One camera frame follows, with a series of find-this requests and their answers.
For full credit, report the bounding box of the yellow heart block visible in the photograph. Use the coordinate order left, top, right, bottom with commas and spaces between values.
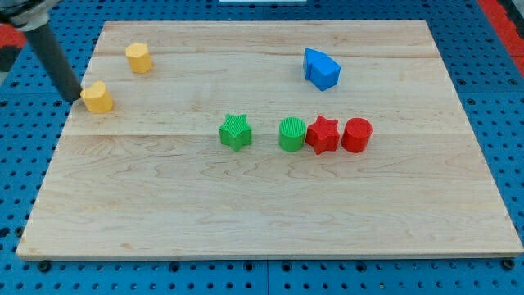
80, 81, 113, 114

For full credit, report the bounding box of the yellow hexagon block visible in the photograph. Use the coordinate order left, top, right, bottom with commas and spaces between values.
125, 43, 153, 74

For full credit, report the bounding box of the light wooden board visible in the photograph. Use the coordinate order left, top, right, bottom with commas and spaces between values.
17, 20, 523, 261

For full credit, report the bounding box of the green star block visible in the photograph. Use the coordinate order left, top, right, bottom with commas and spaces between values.
219, 114, 252, 152

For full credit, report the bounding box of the green cylinder block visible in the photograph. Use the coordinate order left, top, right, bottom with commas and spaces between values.
278, 116, 306, 152

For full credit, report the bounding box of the red star block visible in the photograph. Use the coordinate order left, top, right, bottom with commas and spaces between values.
305, 116, 340, 155

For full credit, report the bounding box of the red cylinder block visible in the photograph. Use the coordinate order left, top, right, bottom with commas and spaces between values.
341, 117, 373, 153

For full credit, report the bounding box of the blue cube block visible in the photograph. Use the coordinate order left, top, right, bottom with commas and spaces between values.
309, 57, 341, 91

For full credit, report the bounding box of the blue triangle block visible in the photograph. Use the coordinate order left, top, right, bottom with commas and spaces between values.
303, 48, 328, 80

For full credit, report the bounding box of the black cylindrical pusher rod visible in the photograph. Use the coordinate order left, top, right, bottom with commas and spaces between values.
24, 23, 82, 102

